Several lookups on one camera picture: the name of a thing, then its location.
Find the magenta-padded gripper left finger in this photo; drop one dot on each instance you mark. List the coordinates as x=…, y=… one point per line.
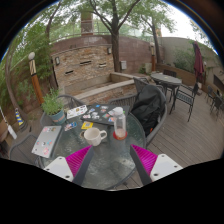
x=61, y=166

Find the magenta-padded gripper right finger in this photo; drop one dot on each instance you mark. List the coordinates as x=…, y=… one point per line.
x=161, y=166

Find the clear plastic bottle white cap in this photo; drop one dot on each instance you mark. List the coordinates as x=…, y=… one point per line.
x=120, y=123

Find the silver laptop with stickers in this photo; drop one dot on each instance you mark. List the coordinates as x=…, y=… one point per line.
x=46, y=141

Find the small colourful card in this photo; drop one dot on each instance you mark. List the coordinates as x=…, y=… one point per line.
x=70, y=126

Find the white ceramic mug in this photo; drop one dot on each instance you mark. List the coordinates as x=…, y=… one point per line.
x=93, y=136

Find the yellow card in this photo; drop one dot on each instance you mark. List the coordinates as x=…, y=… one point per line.
x=87, y=125

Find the flat round red coaster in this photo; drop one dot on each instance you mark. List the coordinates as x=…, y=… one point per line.
x=114, y=137

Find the white sticker sheet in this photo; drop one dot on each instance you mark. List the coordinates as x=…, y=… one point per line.
x=76, y=111

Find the black jacket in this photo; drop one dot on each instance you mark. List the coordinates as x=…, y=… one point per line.
x=146, y=108

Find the white pole stand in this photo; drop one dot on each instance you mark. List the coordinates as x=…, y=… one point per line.
x=11, y=131

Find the green plant in blue pot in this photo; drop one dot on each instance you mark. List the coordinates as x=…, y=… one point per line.
x=52, y=105

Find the yellow blue striped cone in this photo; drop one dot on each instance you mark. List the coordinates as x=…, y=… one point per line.
x=19, y=117

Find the black laptop with stickers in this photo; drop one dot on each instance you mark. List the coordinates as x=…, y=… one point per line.
x=101, y=115

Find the black metal chair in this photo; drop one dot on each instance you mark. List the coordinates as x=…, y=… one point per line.
x=170, y=73
x=186, y=96

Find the round dark patio table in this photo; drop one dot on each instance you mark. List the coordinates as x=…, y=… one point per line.
x=166, y=80

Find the closed maroon umbrella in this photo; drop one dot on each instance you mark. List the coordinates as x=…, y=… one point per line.
x=198, y=61

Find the large branching tree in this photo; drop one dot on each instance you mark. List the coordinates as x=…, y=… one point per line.
x=115, y=53

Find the thin dark tree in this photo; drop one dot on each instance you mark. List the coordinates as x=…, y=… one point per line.
x=155, y=43

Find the black wall lamp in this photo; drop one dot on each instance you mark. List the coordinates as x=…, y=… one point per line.
x=57, y=61
x=109, y=50

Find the grey wall box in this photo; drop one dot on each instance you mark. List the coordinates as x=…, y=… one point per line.
x=123, y=65

